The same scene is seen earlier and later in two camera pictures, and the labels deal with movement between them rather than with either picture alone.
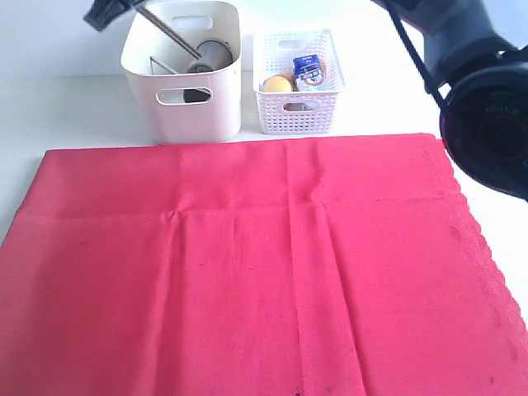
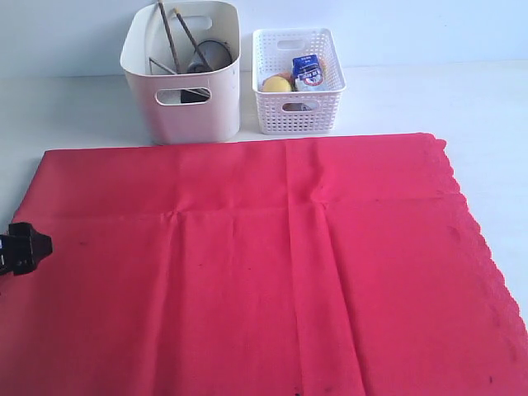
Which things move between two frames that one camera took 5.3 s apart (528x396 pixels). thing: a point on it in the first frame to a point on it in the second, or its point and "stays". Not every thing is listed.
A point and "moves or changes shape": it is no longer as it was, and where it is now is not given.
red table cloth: [310, 266] stays
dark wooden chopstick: [156, 19] moves or changes shape
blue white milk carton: [308, 74] stays
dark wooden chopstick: [171, 35] to [186, 27]
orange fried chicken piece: [288, 75] stays
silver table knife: [153, 60] moves or changes shape
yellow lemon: [276, 84] stays
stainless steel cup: [214, 55] stays
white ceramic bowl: [172, 96] stays
